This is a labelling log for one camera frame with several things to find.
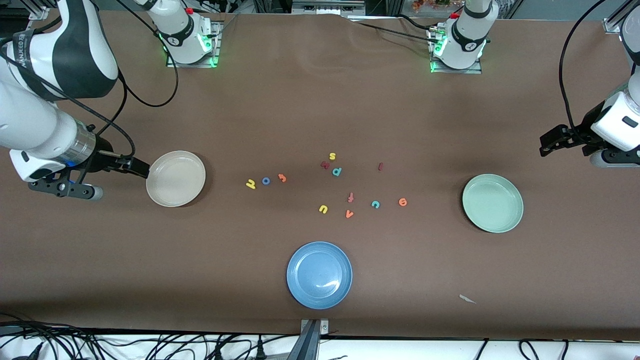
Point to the blue plate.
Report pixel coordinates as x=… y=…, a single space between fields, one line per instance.
x=319 y=275

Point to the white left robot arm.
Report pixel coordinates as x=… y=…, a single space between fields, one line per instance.
x=467 y=35

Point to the brown table cover sheet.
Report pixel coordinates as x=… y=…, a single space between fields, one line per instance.
x=300 y=100

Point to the orange background flowers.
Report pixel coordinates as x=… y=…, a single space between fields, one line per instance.
x=435 y=5

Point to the small white paper scrap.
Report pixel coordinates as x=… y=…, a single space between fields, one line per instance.
x=466 y=298

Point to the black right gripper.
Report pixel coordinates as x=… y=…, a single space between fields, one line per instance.
x=104 y=155

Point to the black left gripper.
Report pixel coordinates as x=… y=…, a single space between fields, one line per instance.
x=583 y=131

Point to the beige brown plate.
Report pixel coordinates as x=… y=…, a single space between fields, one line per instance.
x=175 y=178

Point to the aluminium frame rail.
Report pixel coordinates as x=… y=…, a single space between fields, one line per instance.
x=617 y=20
x=39 y=10

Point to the yellow letter u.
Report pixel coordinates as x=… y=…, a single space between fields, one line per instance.
x=322 y=211

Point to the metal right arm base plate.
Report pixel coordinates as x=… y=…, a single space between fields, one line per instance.
x=217 y=50

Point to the yellow letter h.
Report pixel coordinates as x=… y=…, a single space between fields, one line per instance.
x=251 y=184

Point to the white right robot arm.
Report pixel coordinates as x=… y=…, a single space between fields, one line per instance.
x=75 y=50

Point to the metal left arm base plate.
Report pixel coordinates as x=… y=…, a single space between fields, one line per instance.
x=460 y=71

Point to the grey metal camera post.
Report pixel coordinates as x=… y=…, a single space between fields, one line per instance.
x=310 y=340

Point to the light green plate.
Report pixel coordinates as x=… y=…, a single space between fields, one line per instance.
x=492 y=203

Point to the grey background device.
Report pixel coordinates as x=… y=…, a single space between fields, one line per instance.
x=327 y=7

